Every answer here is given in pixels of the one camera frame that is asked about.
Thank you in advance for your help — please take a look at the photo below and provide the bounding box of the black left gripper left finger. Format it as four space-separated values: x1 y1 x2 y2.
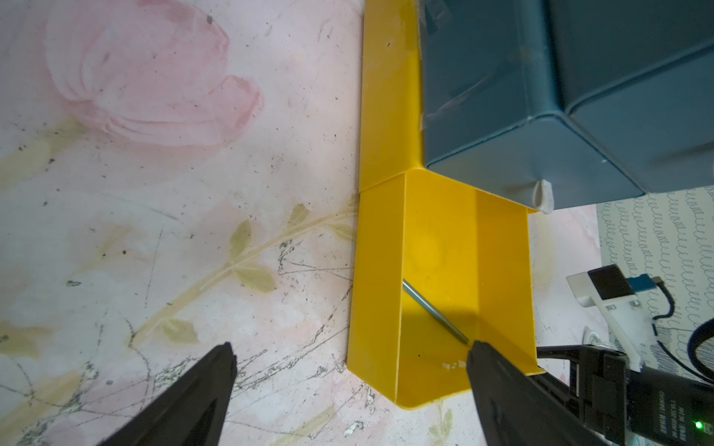
102 342 237 445

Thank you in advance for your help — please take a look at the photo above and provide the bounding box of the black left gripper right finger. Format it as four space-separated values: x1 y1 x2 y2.
467 341 605 445

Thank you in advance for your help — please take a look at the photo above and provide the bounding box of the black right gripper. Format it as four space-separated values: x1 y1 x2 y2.
532 345 713 445

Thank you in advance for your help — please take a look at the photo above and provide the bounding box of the yellow bottom drawer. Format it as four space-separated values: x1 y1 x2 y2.
347 170 539 409

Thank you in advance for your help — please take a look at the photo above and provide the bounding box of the yellow bottom drawer unit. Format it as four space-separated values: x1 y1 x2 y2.
359 1 424 191

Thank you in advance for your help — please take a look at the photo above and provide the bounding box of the teal drawer cabinet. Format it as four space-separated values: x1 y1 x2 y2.
418 1 713 212

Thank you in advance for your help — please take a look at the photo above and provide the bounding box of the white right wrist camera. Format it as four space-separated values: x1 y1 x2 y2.
566 265 659 373

